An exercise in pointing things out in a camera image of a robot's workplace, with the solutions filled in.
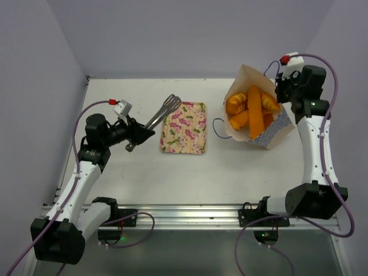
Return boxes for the right black base bracket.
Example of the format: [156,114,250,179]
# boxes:
[238,200,290,227]

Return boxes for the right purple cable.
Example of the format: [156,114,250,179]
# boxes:
[234,53,356,276]

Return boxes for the purple cable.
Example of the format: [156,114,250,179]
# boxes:
[234,53,356,276]
[5,98,156,276]

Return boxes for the blue checkered paper bag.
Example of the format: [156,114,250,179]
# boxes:
[222,64,295,150]

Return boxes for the floral rectangular tray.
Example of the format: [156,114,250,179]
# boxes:
[160,102,207,155]

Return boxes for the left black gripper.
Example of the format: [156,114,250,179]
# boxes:
[102,114,155,147]

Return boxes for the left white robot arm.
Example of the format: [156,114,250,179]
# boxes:
[30,113,155,265]

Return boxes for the twisted fake bread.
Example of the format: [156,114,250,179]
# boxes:
[225,92,247,115]

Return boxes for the aluminium mounting rail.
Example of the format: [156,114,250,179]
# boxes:
[37,204,340,231]

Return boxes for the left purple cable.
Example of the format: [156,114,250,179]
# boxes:
[5,98,156,276]

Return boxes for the long fake baguette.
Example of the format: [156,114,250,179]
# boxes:
[247,86,265,140]

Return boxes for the metal serving tongs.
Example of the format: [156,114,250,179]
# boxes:
[124,93,183,152]

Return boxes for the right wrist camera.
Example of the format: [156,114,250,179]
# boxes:
[280,52,305,80]

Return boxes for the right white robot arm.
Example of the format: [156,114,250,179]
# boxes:
[256,65,348,226]

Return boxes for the black base bracket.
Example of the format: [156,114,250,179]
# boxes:
[238,200,290,227]
[92,209,138,229]

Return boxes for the left black base bracket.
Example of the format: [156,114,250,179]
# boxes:
[92,209,138,229]

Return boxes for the fake croissant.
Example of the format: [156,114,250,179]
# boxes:
[260,93,279,112]

